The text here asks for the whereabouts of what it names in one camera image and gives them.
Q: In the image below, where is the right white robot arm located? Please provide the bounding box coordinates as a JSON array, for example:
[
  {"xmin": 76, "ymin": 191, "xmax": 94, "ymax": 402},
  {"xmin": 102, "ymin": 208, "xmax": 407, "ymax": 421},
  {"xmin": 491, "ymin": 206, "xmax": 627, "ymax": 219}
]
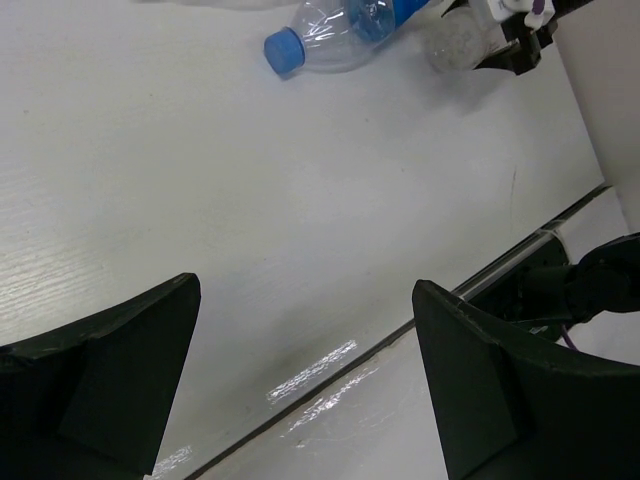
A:
[{"xmin": 471, "ymin": 229, "xmax": 639, "ymax": 334}]

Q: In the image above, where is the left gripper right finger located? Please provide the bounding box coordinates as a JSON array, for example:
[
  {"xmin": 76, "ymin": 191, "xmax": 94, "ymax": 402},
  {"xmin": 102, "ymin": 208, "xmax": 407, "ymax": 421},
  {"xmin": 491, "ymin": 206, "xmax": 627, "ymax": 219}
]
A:
[{"xmin": 412, "ymin": 280, "xmax": 639, "ymax": 479}]

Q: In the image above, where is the blue-labelled blue-capped bottle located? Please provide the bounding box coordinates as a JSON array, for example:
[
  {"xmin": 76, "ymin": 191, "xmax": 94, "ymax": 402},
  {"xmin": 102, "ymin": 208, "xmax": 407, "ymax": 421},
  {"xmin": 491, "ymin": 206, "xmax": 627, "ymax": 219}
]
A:
[{"xmin": 263, "ymin": 0, "xmax": 430, "ymax": 78}]

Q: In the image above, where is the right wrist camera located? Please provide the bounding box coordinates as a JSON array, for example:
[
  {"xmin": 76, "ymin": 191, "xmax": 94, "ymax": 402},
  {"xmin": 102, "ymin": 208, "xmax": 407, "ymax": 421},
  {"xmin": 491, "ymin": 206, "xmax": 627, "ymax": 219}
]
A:
[{"xmin": 468, "ymin": 0, "xmax": 534, "ymax": 25}]

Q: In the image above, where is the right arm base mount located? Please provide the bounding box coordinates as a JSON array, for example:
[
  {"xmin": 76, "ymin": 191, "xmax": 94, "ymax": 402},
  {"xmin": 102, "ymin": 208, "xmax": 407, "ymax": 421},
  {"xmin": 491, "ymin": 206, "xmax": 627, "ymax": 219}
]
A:
[{"xmin": 458, "ymin": 234, "xmax": 571, "ymax": 342}]

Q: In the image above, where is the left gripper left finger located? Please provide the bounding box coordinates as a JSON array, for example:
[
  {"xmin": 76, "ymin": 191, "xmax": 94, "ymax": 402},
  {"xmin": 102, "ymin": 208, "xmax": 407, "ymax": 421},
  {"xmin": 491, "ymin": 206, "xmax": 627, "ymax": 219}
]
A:
[{"xmin": 1, "ymin": 273, "xmax": 201, "ymax": 479}]

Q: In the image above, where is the capless clear bottle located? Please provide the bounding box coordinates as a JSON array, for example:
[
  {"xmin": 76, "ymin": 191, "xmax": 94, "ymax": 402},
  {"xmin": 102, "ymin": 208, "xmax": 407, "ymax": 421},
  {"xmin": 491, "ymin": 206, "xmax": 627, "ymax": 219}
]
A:
[{"xmin": 426, "ymin": 6, "xmax": 490, "ymax": 73}]

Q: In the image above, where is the clear bottle near bin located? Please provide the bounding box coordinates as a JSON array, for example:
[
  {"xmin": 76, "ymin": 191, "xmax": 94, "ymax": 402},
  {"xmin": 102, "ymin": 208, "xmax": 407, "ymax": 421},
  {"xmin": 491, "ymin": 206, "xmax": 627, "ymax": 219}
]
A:
[{"xmin": 147, "ymin": 0, "xmax": 297, "ymax": 11}]

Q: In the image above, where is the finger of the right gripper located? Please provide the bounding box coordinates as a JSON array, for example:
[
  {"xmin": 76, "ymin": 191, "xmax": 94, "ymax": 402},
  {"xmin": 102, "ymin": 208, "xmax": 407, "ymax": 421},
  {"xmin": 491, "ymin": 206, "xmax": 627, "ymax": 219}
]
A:
[{"xmin": 475, "ymin": 27, "xmax": 557, "ymax": 76}]

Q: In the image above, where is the glossy white tape sheet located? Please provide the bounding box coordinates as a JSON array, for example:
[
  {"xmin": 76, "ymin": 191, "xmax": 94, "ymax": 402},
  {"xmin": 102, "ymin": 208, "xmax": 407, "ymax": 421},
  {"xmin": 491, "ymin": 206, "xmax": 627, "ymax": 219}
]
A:
[{"xmin": 202, "ymin": 331, "xmax": 447, "ymax": 479}]

